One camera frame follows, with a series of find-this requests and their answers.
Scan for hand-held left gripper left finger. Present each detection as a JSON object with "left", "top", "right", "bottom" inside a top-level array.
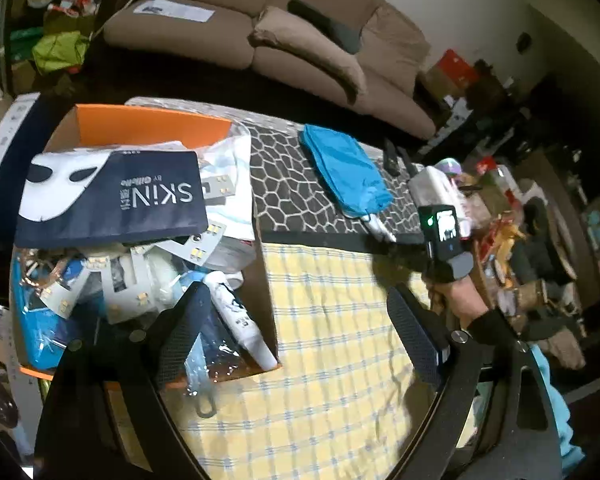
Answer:
[{"left": 32, "top": 282, "right": 213, "bottom": 480}]

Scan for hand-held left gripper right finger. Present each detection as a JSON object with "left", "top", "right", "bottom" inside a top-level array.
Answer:
[{"left": 386, "top": 285, "right": 563, "bottom": 480}]

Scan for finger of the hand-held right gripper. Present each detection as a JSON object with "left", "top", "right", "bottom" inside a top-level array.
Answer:
[{"left": 390, "top": 234, "right": 431, "bottom": 261}]

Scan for white grey marker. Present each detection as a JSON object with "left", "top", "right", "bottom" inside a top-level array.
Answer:
[{"left": 361, "top": 212, "right": 398, "bottom": 243}]

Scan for white squeeze tube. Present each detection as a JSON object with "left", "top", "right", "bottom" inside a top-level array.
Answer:
[{"left": 202, "top": 270, "right": 279, "bottom": 372}]

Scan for clear plastic box blue label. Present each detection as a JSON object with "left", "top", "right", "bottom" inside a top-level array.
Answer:
[{"left": 12, "top": 260, "right": 101, "bottom": 371}]

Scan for navy packet white mask print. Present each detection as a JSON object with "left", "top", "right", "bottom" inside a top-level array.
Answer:
[{"left": 15, "top": 149, "right": 210, "bottom": 250}]

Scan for copper wire coil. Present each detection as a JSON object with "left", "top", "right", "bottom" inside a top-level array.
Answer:
[{"left": 20, "top": 252, "right": 68, "bottom": 291}]

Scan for clear plastic bag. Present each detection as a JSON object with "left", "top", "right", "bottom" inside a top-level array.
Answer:
[{"left": 195, "top": 135, "right": 257, "bottom": 281}]

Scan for orange cardboard box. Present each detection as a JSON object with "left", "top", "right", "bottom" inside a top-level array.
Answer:
[{"left": 10, "top": 104, "right": 283, "bottom": 396}]

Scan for person's right hand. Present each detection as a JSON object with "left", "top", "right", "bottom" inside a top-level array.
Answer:
[{"left": 430, "top": 277, "right": 486, "bottom": 331}]

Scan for pile of colourful snack packets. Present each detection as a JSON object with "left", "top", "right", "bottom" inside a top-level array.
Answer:
[{"left": 460, "top": 157, "right": 588, "bottom": 361}]

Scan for white rectangular box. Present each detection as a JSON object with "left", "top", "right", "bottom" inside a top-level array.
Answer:
[{"left": 409, "top": 166, "right": 468, "bottom": 221}]

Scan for pastel round toy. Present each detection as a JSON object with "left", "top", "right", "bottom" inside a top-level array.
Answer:
[{"left": 432, "top": 158, "right": 465, "bottom": 177}]

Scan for black remote controls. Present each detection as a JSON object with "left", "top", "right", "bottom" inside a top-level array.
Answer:
[{"left": 382, "top": 139, "right": 416, "bottom": 177}]

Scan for teal blue cloth pouch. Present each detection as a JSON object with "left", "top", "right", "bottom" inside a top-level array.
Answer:
[{"left": 298, "top": 124, "right": 395, "bottom": 218}]

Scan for black grey patterned mat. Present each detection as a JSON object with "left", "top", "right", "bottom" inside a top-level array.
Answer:
[{"left": 125, "top": 97, "right": 431, "bottom": 251}]

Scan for red box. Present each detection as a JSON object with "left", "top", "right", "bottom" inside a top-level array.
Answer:
[{"left": 432, "top": 49, "right": 481, "bottom": 88}]

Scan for brown sofa cushion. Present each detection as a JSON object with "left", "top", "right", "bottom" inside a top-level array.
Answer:
[{"left": 248, "top": 7, "right": 368, "bottom": 106}]

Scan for dark flat object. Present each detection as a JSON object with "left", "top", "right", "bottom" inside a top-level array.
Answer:
[{"left": 286, "top": 0, "right": 362, "bottom": 55}]

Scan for white and navy carton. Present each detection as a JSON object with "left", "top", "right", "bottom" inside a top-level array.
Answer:
[{"left": 0, "top": 92, "right": 43, "bottom": 231}]

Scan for brown sofa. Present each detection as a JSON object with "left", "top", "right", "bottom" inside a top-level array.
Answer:
[{"left": 102, "top": 0, "right": 438, "bottom": 141}]

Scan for lime green bag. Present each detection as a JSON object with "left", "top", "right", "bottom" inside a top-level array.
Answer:
[{"left": 32, "top": 31, "right": 91, "bottom": 75}]

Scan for white paper sheet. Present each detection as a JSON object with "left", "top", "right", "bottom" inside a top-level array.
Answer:
[{"left": 132, "top": 0, "right": 216, "bottom": 23}]

